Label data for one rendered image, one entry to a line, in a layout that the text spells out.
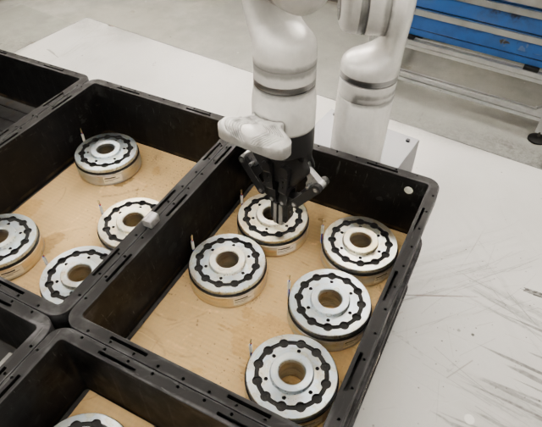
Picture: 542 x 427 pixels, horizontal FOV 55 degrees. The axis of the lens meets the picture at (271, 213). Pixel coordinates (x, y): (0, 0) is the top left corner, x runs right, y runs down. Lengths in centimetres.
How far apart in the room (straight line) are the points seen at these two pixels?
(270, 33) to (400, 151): 50
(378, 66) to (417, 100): 189
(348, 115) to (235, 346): 41
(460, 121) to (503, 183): 148
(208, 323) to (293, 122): 27
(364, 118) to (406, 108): 178
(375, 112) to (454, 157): 36
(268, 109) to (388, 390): 43
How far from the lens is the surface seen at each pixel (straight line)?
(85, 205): 85
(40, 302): 61
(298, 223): 74
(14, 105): 114
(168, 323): 68
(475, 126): 259
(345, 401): 51
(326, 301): 67
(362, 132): 86
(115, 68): 147
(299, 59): 55
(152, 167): 89
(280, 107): 57
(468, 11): 244
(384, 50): 81
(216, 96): 130
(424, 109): 263
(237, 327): 66
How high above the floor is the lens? 138
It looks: 45 degrees down
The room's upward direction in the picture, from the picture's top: straight up
